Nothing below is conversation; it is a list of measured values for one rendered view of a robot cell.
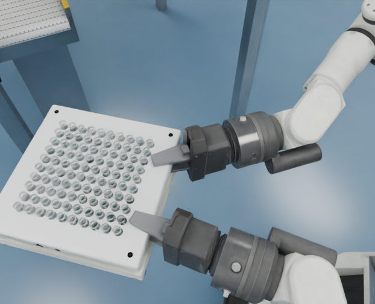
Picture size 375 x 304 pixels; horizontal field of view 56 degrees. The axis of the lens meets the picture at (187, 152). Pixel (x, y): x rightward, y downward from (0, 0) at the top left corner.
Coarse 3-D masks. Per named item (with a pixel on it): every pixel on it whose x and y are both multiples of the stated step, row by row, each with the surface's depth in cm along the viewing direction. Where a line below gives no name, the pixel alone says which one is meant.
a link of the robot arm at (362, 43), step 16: (352, 32) 65; (368, 32) 64; (336, 48) 64; (352, 48) 63; (368, 48) 63; (320, 64) 66; (336, 64) 63; (352, 64) 63; (336, 80) 62; (352, 80) 65
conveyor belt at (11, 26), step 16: (0, 0) 116; (16, 0) 116; (32, 0) 116; (48, 0) 116; (0, 16) 111; (16, 16) 111; (32, 16) 111; (48, 16) 111; (64, 16) 111; (0, 32) 107; (16, 32) 108; (32, 32) 109; (48, 32) 111
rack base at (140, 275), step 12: (168, 180) 62; (168, 192) 62; (0, 240) 56; (12, 240) 56; (36, 252) 57; (48, 252) 55; (60, 252) 55; (84, 264) 55; (96, 264) 54; (108, 264) 54; (144, 264) 54; (132, 276) 54
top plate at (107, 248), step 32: (96, 128) 62; (128, 128) 62; (160, 128) 62; (32, 160) 59; (128, 160) 58; (32, 192) 55; (128, 192) 55; (160, 192) 55; (0, 224) 53; (32, 224) 53; (64, 224) 53; (128, 224) 53; (96, 256) 50; (128, 256) 50
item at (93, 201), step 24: (72, 144) 60; (96, 144) 60; (120, 144) 59; (48, 168) 58; (72, 168) 57; (96, 168) 58; (120, 168) 57; (48, 192) 56; (72, 192) 55; (96, 192) 56; (120, 192) 55; (96, 216) 52
